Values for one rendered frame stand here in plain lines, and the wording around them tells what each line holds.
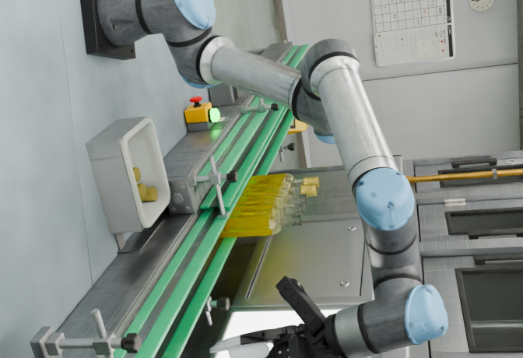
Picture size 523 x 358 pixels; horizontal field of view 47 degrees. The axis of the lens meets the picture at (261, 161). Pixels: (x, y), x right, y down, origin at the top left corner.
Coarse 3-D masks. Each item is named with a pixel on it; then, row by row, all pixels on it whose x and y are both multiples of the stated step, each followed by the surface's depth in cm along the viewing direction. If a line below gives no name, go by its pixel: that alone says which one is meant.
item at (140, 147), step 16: (144, 128) 145; (128, 144) 147; (144, 144) 147; (128, 160) 131; (144, 160) 148; (160, 160) 148; (128, 176) 133; (144, 176) 150; (160, 176) 149; (160, 192) 151; (144, 208) 146; (160, 208) 146; (144, 224) 136
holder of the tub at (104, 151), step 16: (112, 128) 139; (128, 128) 137; (96, 144) 131; (112, 144) 130; (96, 160) 133; (112, 160) 132; (96, 176) 134; (112, 176) 133; (112, 192) 135; (128, 192) 134; (112, 208) 136; (128, 208) 136; (112, 224) 138; (128, 224) 137; (128, 240) 146; (144, 240) 144
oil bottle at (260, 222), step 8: (272, 208) 159; (232, 216) 158; (240, 216) 157; (248, 216) 156; (256, 216) 156; (264, 216) 155; (272, 216) 155; (280, 216) 156; (232, 224) 157; (240, 224) 157; (248, 224) 156; (256, 224) 156; (264, 224) 155; (272, 224) 155; (280, 224) 156; (224, 232) 159; (232, 232) 158; (240, 232) 158; (248, 232) 157; (256, 232) 157; (264, 232) 156; (272, 232) 156
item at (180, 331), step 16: (288, 112) 263; (288, 128) 241; (272, 144) 225; (272, 160) 209; (224, 240) 159; (224, 256) 151; (208, 272) 144; (192, 288) 140; (208, 288) 138; (192, 304) 133; (176, 320) 129; (192, 320) 127; (176, 336) 123; (160, 352) 119; (176, 352) 118
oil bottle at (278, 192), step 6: (246, 192) 170; (252, 192) 170; (258, 192) 169; (264, 192) 168; (270, 192) 168; (276, 192) 167; (282, 192) 167; (240, 198) 168; (282, 198) 165; (288, 198) 166
